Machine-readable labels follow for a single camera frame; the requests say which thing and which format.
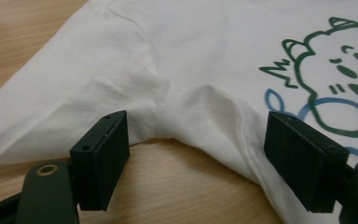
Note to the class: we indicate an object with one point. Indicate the white cartoon print t-shirt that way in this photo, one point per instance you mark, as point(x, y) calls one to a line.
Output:
point(183, 46)

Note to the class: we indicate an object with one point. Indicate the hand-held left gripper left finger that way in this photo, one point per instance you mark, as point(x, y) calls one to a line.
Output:
point(102, 161)

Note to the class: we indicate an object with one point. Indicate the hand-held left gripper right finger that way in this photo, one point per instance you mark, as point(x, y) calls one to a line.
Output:
point(304, 161)

